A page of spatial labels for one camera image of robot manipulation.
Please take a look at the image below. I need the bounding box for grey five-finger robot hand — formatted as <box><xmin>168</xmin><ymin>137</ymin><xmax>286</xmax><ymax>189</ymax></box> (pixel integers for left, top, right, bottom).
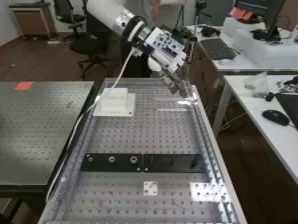
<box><xmin>142</xmin><ymin>26</ymin><xmax>196</xmax><ymax>100</ymax></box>

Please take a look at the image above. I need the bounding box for black keyboard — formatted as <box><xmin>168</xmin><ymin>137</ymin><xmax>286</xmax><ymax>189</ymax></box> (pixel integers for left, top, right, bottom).
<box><xmin>274</xmin><ymin>92</ymin><xmax>298</xmax><ymax>132</ymax></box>
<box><xmin>198</xmin><ymin>37</ymin><xmax>239</xmax><ymax>61</ymax></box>

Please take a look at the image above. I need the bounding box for black office chair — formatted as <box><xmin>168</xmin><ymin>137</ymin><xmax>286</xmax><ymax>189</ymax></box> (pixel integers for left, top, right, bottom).
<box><xmin>53</xmin><ymin>0</ymin><xmax>113</xmax><ymax>78</ymax></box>

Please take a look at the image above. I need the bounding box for white desk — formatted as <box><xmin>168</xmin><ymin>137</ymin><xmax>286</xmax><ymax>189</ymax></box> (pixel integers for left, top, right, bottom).
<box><xmin>184</xmin><ymin>23</ymin><xmax>298</xmax><ymax>74</ymax></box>
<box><xmin>211</xmin><ymin>74</ymin><xmax>298</xmax><ymax>185</ymax></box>

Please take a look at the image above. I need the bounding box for small white box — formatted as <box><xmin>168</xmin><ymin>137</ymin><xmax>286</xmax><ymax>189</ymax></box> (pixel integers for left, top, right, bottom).
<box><xmin>91</xmin><ymin>86</ymin><xmax>137</xmax><ymax>118</ymax></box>

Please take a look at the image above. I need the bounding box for clear plastic bag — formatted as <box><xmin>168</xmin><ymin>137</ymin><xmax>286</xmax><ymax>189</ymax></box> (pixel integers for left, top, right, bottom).
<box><xmin>242</xmin><ymin>71</ymin><xmax>271</xmax><ymax>98</ymax></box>

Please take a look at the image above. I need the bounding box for computer monitor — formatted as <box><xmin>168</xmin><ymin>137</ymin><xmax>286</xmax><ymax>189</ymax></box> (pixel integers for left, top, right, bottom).
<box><xmin>232</xmin><ymin>0</ymin><xmax>286</xmax><ymax>22</ymax></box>

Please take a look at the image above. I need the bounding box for black computer mouse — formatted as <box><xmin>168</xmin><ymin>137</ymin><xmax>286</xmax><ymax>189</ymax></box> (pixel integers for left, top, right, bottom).
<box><xmin>260</xmin><ymin>108</ymin><xmax>291</xmax><ymax>127</ymax></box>

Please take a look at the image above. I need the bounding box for wooden cabinet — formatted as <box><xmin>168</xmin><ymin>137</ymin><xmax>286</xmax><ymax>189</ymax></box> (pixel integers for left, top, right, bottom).
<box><xmin>7</xmin><ymin>2</ymin><xmax>57</xmax><ymax>38</ymax></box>

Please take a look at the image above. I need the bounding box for clear box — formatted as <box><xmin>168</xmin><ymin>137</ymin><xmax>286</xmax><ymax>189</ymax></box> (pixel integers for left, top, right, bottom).
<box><xmin>37</xmin><ymin>77</ymin><xmax>248</xmax><ymax>224</ymax></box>

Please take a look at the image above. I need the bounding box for black plate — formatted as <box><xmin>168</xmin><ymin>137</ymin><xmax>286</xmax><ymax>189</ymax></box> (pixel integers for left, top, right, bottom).
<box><xmin>79</xmin><ymin>152</ymin><xmax>207</xmax><ymax>174</ymax></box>

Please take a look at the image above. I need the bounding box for grey metal side table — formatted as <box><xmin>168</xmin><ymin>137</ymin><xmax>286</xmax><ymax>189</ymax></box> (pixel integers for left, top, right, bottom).
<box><xmin>0</xmin><ymin>80</ymin><xmax>95</xmax><ymax>201</ymax></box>

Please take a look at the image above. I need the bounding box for small white square plate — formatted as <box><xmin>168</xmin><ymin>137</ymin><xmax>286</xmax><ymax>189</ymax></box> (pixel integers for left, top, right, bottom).
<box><xmin>141</xmin><ymin>180</ymin><xmax>159</xmax><ymax>197</ymax></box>

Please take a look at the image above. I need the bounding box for white cable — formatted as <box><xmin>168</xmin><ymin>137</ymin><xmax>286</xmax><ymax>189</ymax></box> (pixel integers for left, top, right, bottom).
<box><xmin>43</xmin><ymin>46</ymin><xmax>137</xmax><ymax>203</ymax></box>

